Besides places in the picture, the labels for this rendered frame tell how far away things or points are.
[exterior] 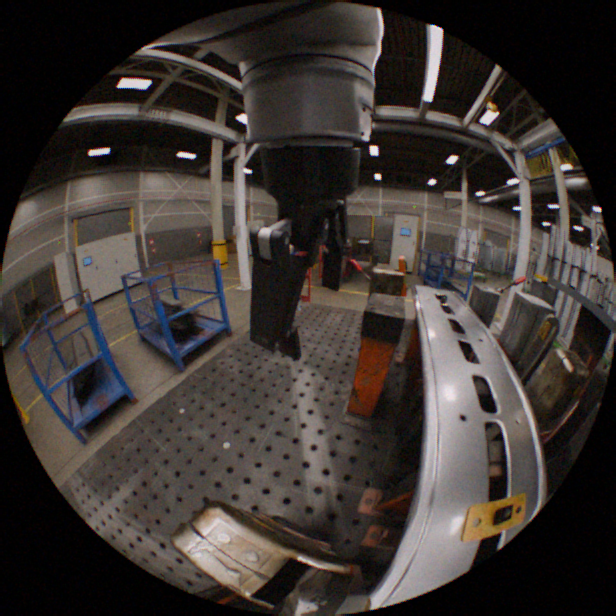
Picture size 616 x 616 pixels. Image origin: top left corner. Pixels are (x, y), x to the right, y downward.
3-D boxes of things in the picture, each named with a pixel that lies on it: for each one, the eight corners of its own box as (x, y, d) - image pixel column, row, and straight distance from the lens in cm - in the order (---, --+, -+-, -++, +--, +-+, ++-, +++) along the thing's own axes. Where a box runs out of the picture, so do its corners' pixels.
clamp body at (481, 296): (439, 365, 85) (468, 281, 72) (462, 370, 89) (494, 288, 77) (442, 381, 78) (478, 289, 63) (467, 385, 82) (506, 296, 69)
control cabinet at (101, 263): (87, 307, 769) (74, 233, 771) (87, 305, 822) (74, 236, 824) (143, 283, 801) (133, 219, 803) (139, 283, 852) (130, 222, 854)
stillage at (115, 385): (73, 382, 315) (42, 312, 294) (113, 355, 303) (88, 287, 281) (84, 445, 216) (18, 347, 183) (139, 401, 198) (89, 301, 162)
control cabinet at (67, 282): (72, 305, 1014) (61, 248, 1015) (81, 301, 1007) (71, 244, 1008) (67, 318, 780) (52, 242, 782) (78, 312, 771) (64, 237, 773)
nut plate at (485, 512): (459, 543, 20) (468, 541, 19) (467, 505, 21) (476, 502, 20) (520, 523, 26) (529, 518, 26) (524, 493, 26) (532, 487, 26)
